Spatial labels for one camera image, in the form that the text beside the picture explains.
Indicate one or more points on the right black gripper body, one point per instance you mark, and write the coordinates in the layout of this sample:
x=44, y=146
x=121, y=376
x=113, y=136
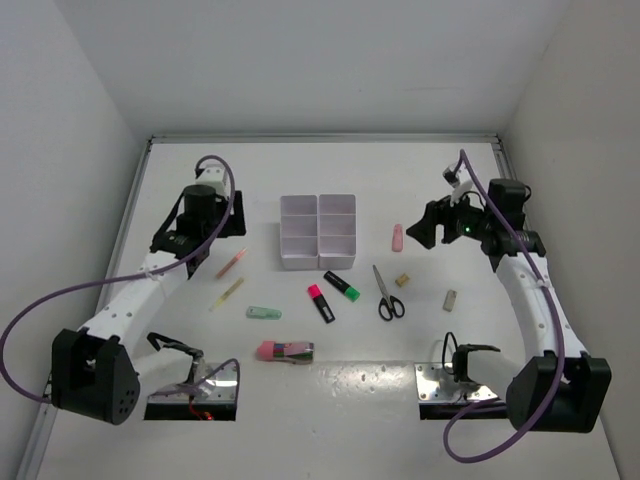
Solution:
x=458, y=220

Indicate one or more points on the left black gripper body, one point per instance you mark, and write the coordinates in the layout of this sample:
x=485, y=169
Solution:
x=221, y=213

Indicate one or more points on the pink correction tape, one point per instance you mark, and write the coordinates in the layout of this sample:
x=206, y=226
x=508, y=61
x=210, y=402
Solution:
x=398, y=239

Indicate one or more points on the yellow pen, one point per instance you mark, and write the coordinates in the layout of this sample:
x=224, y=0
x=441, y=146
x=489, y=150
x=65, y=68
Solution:
x=226, y=294

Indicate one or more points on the green correction tape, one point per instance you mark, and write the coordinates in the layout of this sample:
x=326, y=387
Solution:
x=263, y=313

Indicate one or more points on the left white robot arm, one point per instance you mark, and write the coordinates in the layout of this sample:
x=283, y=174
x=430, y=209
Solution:
x=103, y=369

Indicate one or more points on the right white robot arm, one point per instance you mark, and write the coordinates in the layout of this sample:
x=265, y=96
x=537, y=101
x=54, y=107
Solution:
x=556, y=361

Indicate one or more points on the grey white eraser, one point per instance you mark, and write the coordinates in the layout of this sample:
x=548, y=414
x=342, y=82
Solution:
x=449, y=301

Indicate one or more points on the tan eraser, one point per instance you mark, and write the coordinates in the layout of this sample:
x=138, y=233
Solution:
x=402, y=280

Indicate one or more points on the right white compartment organizer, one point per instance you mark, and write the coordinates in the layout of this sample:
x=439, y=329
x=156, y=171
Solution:
x=337, y=228

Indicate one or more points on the pink cap black highlighter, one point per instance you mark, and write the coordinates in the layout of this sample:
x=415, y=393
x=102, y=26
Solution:
x=321, y=304

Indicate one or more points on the green cap black highlighter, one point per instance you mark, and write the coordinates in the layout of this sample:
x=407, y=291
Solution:
x=342, y=286

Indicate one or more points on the pink lid clip jar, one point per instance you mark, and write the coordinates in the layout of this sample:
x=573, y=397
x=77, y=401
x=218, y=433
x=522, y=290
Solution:
x=291, y=352

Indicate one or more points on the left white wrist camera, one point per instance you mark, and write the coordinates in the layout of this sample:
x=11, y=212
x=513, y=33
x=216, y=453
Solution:
x=216, y=177

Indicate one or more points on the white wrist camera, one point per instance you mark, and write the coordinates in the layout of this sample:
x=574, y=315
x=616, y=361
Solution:
x=459, y=178
x=216, y=177

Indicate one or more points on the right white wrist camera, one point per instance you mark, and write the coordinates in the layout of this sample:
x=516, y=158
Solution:
x=459, y=178

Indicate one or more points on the black handled scissors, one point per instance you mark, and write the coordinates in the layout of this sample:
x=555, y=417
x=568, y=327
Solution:
x=389, y=306

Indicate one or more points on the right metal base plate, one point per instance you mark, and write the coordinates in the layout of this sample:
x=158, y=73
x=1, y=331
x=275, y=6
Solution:
x=436, y=387

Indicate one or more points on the metal base plate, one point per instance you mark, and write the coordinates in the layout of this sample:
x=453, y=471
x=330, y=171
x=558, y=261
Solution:
x=217, y=384
x=436, y=387

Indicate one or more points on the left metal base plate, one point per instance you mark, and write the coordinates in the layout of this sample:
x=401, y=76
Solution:
x=217, y=384

